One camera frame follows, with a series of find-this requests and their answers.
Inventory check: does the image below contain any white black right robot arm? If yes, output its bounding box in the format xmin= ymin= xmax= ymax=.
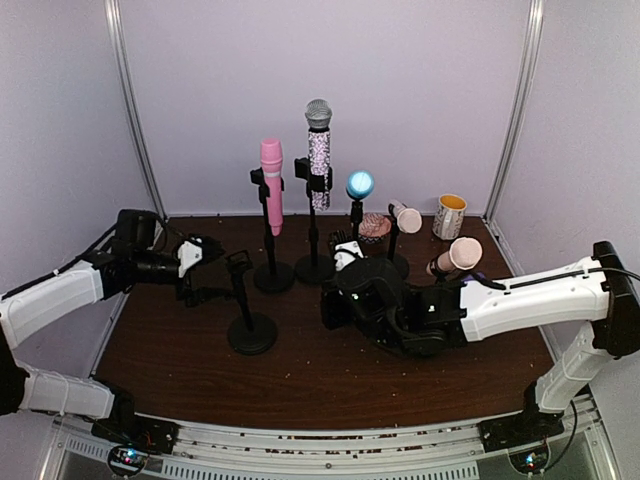
xmin=321 ymin=231 xmax=639 ymax=442

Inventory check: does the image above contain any purple microphone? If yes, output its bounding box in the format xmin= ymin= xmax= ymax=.
xmin=459 ymin=272 xmax=488 ymax=284

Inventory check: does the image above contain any patterned ceramic bowl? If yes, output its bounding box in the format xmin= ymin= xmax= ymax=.
xmin=358 ymin=213 xmax=391 ymax=245

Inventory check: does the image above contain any black pink-mic stand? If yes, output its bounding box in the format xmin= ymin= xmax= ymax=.
xmin=250 ymin=168 xmax=295 ymax=294

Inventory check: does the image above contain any aluminium right corner post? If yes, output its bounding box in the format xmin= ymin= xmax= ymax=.
xmin=483 ymin=0 xmax=546 ymax=225

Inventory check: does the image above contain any white floral mug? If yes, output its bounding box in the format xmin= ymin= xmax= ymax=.
xmin=432 ymin=194 xmax=467 ymax=241

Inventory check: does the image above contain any pale pink small microphone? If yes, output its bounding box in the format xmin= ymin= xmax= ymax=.
xmin=388 ymin=199 xmax=423 ymax=234

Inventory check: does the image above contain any aluminium front rail base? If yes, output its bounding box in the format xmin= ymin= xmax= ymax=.
xmin=37 ymin=387 xmax=621 ymax=480

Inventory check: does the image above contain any glitter silver-head microphone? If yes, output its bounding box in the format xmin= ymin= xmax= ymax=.
xmin=305 ymin=99 xmax=332 ymax=211

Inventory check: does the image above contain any black mic stand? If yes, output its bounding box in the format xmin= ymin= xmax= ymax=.
xmin=226 ymin=250 xmax=278 ymax=356

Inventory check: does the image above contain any black blue-mic stand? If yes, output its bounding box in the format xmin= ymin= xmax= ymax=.
xmin=350 ymin=199 xmax=363 ymax=241

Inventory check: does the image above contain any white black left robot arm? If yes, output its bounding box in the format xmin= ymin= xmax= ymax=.
xmin=1 ymin=209 xmax=230 ymax=444

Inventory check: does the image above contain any blue-head microphone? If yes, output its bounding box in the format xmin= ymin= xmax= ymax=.
xmin=346 ymin=170 xmax=375 ymax=200

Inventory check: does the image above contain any beige pink microphone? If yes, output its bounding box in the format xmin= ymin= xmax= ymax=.
xmin=426 ymin=237 xmax=483 ymax=277

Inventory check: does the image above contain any black glitter-mic stand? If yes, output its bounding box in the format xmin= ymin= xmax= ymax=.
xmin=294 ymin=157 xmax=335 ymax=285

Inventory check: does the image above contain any aluminium left corner post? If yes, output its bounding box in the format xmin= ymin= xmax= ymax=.
xmin=104 ymin=0 xmax=168 ymax=219

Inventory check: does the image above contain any aluminium corner post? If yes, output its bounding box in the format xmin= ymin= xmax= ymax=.
xmin=483 ymin=0 xmax=546 ymax=225
xmin=104 ymin=0 xmax=168 ymax=219

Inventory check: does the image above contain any black small-mic stand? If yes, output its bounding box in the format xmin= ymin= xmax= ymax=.
xmin=387 ymin=217 xmax=410 ymax=280

